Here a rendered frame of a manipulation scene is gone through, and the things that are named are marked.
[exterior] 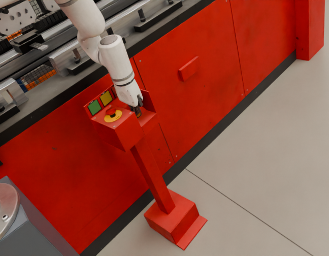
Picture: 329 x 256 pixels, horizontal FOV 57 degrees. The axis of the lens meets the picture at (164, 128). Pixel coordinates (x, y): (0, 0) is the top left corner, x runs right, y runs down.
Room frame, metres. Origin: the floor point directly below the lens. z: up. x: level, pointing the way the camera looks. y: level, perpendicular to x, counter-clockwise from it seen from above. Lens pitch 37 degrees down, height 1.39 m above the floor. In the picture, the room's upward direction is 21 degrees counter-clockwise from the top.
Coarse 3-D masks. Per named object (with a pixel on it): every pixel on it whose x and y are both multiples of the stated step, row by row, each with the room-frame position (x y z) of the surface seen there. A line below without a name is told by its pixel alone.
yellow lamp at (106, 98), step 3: (105, 93) 1.10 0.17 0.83; (108, 93) 1.10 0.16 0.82; (102, 96) 1.09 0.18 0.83; (105, 96) 1.09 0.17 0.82; (108, 96) 1.10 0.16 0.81; (102, 99) 1.08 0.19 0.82; (105, 99) 1.09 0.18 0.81; (108, 99) 1.10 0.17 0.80; (111, 99) 1.10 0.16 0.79; (105, 102) 1.09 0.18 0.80; (108, 102) 1.09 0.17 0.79; (105, 105) 1.08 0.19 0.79
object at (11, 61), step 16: (112, 0) 1.81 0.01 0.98; (128, 0) 1.85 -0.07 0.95; (112, 16) 1.79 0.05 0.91; (48, 32) 1.66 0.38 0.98; (64, 32) 1.63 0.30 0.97; (48, 48) 1.57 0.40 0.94; (0, 64) 1.45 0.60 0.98; (16, 64) 1.48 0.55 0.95; (32, 64) 1.51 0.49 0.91; (0, 80) 1.44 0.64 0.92
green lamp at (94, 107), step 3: (93, 102) 1.06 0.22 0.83; (96, 102) 1.07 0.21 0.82; (90, 105) 1.05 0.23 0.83; (93, 105) 1.06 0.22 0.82; (96, 105) 1.06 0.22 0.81; (99, 105) 1.07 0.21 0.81; (90, 108) 1.05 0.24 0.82; (93, 108) 1.05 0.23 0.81; (96, 108) 1.06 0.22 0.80; (99, 108) 1.07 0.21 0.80; (93, 111) 1.05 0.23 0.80; (96, 111) 1.06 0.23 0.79; (93, 114) 1.05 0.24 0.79
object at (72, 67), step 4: (124, 40) 1.42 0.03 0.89; (88, 56) 1.34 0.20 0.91; (80, 60) 1.33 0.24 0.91; (84, 60) 1.31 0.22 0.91; (88, 60) 1.31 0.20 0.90; (92, 60) 1.32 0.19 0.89; (80, 64) 1.29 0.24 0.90; (84, 64) 1.30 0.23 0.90; (88, 64) 1.31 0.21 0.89; (92, 64) 1.32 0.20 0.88; (68, 68) 1.30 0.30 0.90; (72, 68) 1.28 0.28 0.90; (76, 68) 1.28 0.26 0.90; (80, 68) 1.29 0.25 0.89; (84, 68) 1.29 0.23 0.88; (72, 72) 1.27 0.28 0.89; (76, 72) 1.27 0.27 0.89
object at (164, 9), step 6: (168, 6) 1.61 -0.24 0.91; (174, 6) 1.59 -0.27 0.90; (180, 6) 1.62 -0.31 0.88; (156, 12) 1.59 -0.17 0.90; (162, 12) 1.55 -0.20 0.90; (168, 12) 1.57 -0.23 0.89; (150, 18) 1.53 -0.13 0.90; (156, 18) 1.53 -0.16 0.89; (162, 18) 1.55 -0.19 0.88; (138, 24) 1.51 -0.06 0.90; (144, 24) 1.49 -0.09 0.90; (150, 24) 1.50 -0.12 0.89; (138, 30) 1.49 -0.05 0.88; (144, 30) 1.48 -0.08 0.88
